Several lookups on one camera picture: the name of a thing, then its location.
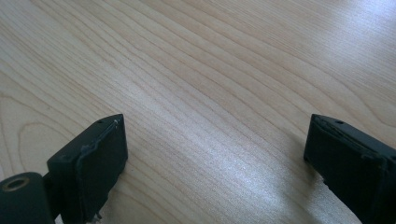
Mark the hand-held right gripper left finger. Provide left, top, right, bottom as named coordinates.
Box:
left=46, top=113, right=129, bottom=224

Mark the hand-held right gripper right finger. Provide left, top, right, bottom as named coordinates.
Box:
left=303, top=113, right=396, bottom=224

